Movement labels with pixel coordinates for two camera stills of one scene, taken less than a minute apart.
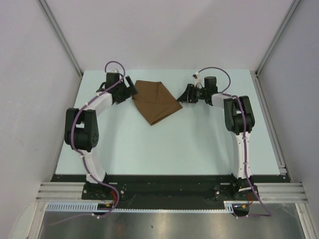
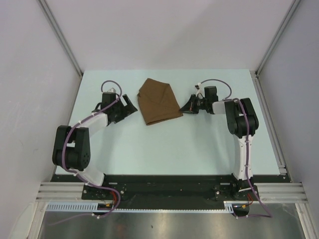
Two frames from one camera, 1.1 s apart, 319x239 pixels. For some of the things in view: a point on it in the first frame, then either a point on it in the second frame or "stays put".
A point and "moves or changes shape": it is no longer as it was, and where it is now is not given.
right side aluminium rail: x=282 y=169 stays put
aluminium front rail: x=73 y=191 stays put
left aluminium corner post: x=61 y=36 stays put
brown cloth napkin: x=153 y=102 moves or changes shape
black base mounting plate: x=170 y=191 stays put
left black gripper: x=128 y=93 -> x=129 y=108
